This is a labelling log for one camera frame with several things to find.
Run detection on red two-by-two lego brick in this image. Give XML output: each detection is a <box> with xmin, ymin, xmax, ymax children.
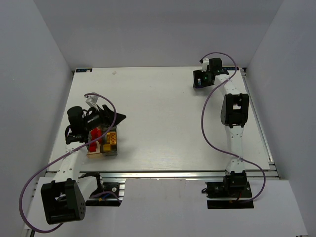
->
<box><xmin>89</xmin><ymin>141</ymin><xmax>98</xmax><ymax>153</ymax></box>

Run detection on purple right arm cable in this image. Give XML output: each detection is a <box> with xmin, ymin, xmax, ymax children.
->
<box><xmin>198</xmin><ymin>51</ymin><xmax>267</xmax><ymax>203</ymax></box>

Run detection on purple round lego piece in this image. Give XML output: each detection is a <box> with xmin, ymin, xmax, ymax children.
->
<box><xmin>197</xmin><ymin>79</ymin><xmax>202</xmax><ymax>88</ymax></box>

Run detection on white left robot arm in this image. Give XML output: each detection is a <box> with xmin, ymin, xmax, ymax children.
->
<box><xmin>40</xmin><ymin>93</ymin><xmax>126</xmax><ymax>225</ymax></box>

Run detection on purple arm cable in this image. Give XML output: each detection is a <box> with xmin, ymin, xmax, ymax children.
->
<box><xmin>198</xmin><ymin>51</ymin><xmax>267</xmax><ymax>203</ymax></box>
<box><xmin>19</xmin><ymin>92</ymin><xmax>123</xmax><ymax>234</ymax></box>

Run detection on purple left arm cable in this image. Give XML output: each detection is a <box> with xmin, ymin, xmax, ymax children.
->
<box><xmin>19</xmin><ymin>92</ymin><xmax>123</xmax><ymax>234</ymax></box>

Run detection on left blue table label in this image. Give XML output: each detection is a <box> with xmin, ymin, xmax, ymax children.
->
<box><xmin>75</xmin><ymin>68</ymin><xmax>93</xmax><ymax>73</ymax></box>

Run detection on yellow two-by-three lego brick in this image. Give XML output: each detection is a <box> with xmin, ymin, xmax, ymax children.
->
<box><xmin>106</xmin><ymin>132</ymin><xmax>117</xmax><ymax>145</ymax></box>

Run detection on blue table label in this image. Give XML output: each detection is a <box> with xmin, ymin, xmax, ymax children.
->
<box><xmin>223</xmin><ymin>66</ymin><xmax>239</xmax><ymax>71</ymax></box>
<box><xmin>75</xmin><ymin>68</ymin><xmax>93</xmax><ymax>73</ymax></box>

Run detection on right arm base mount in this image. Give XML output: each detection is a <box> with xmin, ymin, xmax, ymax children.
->
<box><xmin>201</xmin><ymin>171</ymin><xmax>254</xmax><ymax>210</ymax></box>

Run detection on right blue table label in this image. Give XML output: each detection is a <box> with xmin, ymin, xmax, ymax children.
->
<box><xmin>223</xmin><ymin>66</ymin><xmax>239</xmax><ymax>71</ymax></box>

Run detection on aluminium table front rail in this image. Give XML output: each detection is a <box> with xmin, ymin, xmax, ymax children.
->
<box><xmin>45</xmin><ymin>170</ymin><xmax>279</xmax><ymax>180</ymax></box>

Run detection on amber clear container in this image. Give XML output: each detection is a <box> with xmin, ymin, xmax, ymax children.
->
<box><xmin>87</xmin><ymin>127</ymin><xmax>102</xmax><ymax>158</ymax></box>

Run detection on red sloped lego brick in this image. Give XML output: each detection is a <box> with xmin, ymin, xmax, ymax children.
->
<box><xmin>90</xmin><ymin>128</ymin><xmax>102</xmax><ymax>140</ymax></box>

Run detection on dark grey clear container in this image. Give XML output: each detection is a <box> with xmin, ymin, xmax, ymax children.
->
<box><xmin>101</xmin><ymin>126</ymin><xmax>118</xmax><ymax>156</ymax></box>

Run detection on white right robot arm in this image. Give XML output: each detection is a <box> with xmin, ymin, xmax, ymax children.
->
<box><xmin>193</xmin><ymin>58</ymin><xmax>249</xmax><ymax>199</ymax></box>

